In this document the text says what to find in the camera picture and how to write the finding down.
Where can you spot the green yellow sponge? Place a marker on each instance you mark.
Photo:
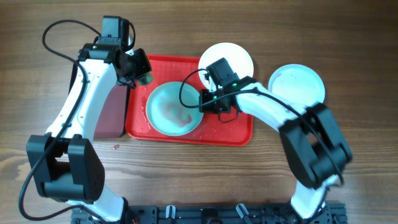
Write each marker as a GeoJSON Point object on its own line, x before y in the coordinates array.
{"type": "Point", "coordinates": [146, 79]}

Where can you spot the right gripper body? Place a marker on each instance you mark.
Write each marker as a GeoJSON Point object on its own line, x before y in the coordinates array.
{"type": "Point", "coordinates": [209, 97]}

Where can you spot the light blue plate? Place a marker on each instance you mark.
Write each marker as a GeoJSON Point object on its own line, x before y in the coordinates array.
{"type": "Point", "coordinates": [297, 83]}
{"type": "Point", "coordinates": [166, 113]}

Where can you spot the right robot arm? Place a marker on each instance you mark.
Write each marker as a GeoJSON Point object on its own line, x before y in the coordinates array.
{"type": "Point", "coordinates": [314, 145]}

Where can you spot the black tray with water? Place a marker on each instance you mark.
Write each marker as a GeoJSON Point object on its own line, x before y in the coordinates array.
{"type": "Point", "coordinates": [102, 109]}

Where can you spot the white plate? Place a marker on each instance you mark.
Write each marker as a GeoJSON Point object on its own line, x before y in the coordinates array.
{"type": "Point", "coordinates": [237, 57]}

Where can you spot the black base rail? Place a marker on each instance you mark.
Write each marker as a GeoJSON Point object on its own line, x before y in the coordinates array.
{"type": "Point", "coordinates": [277, 213]}

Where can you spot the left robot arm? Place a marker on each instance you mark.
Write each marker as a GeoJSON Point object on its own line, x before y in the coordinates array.
{"type": "Point", "coordinates": [64, 164]}

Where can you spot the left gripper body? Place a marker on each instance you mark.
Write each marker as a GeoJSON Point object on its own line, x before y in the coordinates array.
{"type": "Point", "coordinates": [138, 65]}

